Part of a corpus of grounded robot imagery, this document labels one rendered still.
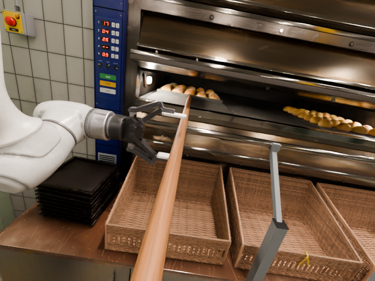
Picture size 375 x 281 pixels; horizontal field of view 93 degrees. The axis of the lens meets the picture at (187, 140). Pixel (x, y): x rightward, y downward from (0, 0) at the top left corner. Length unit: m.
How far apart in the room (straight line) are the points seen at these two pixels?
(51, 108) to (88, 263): 0.70
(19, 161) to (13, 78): 1.05
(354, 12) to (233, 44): 0.58
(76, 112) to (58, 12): 0.81
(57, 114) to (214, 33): 0.84
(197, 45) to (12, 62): 1.05
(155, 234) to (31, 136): 0.34
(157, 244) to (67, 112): 0.44
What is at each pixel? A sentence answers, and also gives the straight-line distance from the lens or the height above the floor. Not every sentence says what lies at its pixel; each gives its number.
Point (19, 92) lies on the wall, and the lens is 1.50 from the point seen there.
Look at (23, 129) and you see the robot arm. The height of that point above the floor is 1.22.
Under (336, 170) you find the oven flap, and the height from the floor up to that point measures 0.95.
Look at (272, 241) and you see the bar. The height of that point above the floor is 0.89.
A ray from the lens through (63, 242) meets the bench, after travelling 1.08.
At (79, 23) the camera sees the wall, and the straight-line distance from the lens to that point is 1.24.
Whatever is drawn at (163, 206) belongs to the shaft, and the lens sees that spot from 0.27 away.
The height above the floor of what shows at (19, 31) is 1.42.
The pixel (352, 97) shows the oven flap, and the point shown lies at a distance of 1.20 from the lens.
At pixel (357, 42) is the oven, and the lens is 1.36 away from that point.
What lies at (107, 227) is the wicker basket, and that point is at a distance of 0.90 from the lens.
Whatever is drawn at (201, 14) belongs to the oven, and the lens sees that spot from 1.10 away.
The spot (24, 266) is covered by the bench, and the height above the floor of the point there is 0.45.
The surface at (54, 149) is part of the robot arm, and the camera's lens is 0.51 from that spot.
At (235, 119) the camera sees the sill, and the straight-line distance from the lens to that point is 1.12.
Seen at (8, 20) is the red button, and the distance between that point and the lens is 1.33.
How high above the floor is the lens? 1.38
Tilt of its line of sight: 21 degrees down
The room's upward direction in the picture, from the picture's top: 10 degrees clockwise
